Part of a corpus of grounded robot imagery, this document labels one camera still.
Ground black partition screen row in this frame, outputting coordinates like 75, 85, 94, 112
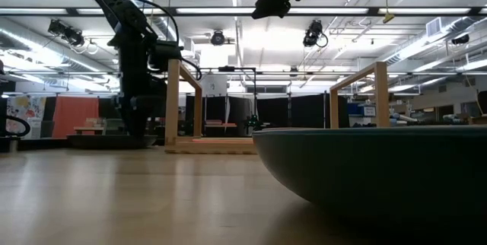
98, 87, 355, 130

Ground black ceiling spotlight cluster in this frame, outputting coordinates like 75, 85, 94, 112
47, 19, 85, 47

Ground pink translucent plate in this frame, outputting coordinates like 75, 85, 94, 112
191, 137, 256, 145

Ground white air vent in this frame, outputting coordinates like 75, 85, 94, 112
425, 17, 443, 38

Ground grey cylindrical machine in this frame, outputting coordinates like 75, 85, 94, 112
388, 112, 419, 128

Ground blue storage bin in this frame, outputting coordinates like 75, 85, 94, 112
347, 102, 378, 118

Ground black overhead rail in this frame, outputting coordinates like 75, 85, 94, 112
0, 6, 487, 18

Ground black device green lights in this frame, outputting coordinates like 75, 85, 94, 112
243, 114, 264, 132

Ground round black ceiling camera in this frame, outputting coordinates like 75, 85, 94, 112
210, 30, 226, 46

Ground black looped cable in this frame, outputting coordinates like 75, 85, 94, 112
0, 114, 32, 138

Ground black dome lamp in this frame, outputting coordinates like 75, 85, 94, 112
451, 33, 471, 46

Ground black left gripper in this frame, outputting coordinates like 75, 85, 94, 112
113, 68, 169, 138

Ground light wooden shelf frame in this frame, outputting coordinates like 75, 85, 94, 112
164, 59, 390, 156

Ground silver ventilation duct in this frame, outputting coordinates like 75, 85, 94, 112
374, 16, 487, 73

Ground orange fabric panel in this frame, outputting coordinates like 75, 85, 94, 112
51, 95, 100, 140

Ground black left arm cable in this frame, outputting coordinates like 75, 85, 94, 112
120, 0, 203, 81

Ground dark green plate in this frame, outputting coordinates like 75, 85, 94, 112
252, 126, 487, 240

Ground white board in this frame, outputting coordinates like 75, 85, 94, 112
201, 75, 228, 97

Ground colourful wall poster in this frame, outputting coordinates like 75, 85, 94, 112
6, 95, 47, 139

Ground black hanging camera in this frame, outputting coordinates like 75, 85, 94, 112
302, 19, 329, 49

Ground small wooden bench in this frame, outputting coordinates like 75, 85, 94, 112
73, 117, 123, 137

